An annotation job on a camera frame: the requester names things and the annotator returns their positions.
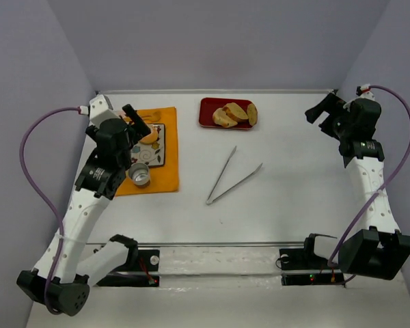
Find bread slice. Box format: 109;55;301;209
213;108;238;128
223;102;249;122
247;102;258;126
139;124;159;145

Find metal tongs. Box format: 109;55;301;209
205;146;264;206

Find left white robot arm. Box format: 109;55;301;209
16;104;150;316

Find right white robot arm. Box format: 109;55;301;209
305;86;410;280

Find floral square plate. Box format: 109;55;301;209
131;124;166;168

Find small metal cup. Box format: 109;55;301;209
128;163;150;188

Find orange cloth mat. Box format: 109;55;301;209
116;107;179;197

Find red rectangular tray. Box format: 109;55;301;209
198;97;258;131

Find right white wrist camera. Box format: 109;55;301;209
356;83;375;101

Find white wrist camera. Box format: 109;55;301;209
356;83;375;101
89;94;117;128

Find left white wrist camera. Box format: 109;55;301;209
89;94;117;128

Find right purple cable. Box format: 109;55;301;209
327;84;410;284

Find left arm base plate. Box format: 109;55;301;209
96;248;160;288

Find metal table rail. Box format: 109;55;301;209
138;241;304;248

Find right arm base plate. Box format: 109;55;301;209
275;234;346;286

